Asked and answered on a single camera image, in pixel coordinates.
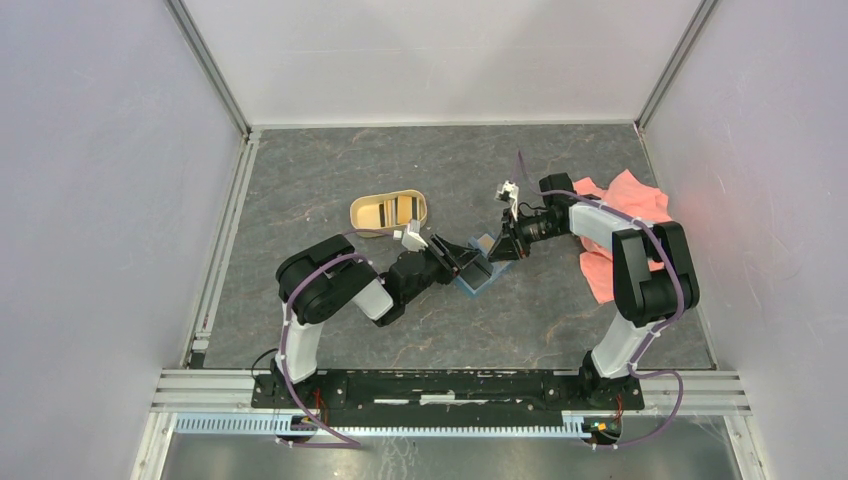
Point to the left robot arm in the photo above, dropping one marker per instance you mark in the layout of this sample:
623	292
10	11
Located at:
317	282

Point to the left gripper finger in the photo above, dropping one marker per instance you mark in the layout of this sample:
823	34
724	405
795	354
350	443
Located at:
448	255
476	268

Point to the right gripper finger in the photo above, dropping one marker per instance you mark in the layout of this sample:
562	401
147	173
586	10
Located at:
510	227
510	245

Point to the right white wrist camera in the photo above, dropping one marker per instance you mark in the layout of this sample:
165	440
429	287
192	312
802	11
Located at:
508	192

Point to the aluminium frame rail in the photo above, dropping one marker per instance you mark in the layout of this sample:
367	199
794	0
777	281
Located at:
693	392

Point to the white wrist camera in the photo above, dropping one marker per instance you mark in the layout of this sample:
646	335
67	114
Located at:
508	192
410	237

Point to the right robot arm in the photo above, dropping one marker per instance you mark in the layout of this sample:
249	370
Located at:
653	278

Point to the beige card tray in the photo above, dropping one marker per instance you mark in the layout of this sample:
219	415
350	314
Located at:
386	212

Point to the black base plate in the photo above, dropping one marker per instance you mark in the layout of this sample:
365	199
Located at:
441	398

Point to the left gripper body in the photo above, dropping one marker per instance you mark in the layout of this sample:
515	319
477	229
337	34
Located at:
435	270

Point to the blue card holder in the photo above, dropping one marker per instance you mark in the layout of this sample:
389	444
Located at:
484	243

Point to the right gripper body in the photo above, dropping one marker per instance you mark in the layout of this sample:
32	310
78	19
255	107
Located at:
534	228

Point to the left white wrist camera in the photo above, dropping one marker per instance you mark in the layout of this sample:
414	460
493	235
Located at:
410	237

